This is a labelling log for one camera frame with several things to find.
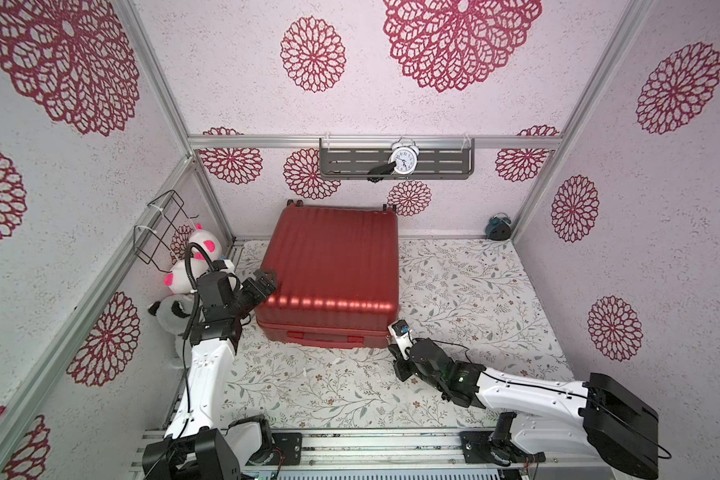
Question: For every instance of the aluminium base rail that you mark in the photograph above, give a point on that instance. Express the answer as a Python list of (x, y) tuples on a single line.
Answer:
[(433, 453)]

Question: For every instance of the black wire wall basket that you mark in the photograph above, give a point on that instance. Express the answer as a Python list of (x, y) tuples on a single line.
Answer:
[(157, 243)]

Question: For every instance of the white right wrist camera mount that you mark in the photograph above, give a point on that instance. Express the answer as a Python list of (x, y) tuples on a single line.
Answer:
[(401, 340)]

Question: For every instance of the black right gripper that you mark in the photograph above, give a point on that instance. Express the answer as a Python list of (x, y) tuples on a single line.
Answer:
[(411, 357)]

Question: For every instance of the white pink plush toy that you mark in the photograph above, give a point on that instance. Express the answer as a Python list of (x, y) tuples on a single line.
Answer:
[(209, 242)]

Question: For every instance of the grey metal wall shelf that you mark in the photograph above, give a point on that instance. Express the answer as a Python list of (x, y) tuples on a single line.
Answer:
[(441, 160)]

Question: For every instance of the white alarm clock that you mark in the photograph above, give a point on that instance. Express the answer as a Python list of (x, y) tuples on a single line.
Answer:
[(404, 154)]

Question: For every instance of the grey white plush dog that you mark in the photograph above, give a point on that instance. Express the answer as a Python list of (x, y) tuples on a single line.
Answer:
[(172, 314)]

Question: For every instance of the black object on shelf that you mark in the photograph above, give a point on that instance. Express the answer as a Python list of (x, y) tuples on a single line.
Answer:
[(380, 172)]

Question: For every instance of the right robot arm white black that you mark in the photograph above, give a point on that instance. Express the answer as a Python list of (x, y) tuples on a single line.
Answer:
[(596, 417)]

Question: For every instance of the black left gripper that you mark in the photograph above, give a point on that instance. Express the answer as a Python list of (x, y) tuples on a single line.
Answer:
[(260, 293)]

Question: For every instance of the dark teal alarm clock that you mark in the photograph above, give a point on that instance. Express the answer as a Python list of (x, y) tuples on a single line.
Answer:
[(499, 228)]

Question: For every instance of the red ribbed hard-shell suitcase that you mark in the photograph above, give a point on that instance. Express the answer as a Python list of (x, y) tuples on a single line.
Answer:
[(337, 275)]

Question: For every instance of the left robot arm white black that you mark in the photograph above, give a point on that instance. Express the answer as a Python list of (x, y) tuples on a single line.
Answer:
[(194, 445)]

